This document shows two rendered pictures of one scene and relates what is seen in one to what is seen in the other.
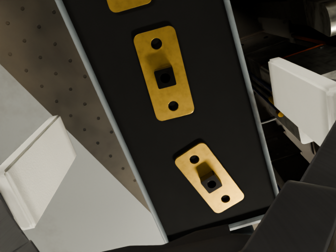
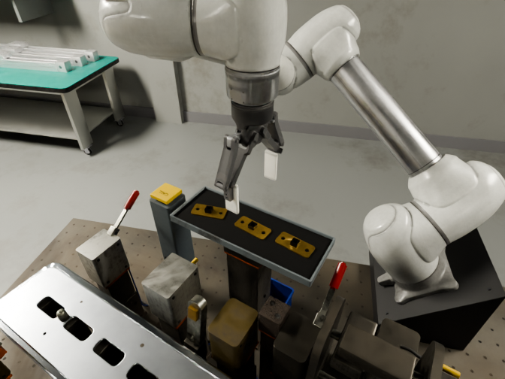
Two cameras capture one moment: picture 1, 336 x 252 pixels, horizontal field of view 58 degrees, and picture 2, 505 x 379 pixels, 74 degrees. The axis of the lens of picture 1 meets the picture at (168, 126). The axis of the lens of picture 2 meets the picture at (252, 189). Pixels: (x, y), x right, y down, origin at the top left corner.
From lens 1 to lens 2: 58 cm
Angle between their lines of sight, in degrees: 38
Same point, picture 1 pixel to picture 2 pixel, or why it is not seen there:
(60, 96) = not seen: hidden behind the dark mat
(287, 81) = (236, 200)
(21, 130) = not seen: hidden behind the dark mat
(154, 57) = (260, 228)
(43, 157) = (271, 165)
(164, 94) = (248, 222)
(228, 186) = (200, 212)
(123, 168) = (218, 248)
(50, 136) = (273, 172)
